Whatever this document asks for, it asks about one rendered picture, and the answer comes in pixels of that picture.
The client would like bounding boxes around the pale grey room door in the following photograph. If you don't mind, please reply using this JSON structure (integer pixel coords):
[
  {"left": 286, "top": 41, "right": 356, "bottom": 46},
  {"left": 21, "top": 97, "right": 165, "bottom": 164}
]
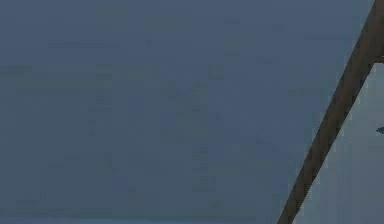
[{"left": 292, "top": 62, "right": 384, "bottom": 224}]

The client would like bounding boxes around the brown door frame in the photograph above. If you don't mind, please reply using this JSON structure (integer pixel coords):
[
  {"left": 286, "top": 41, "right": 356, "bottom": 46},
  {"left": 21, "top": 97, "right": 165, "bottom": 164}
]
[{"left": 276, "top": 0, "right": 384, "bottom": 224}]

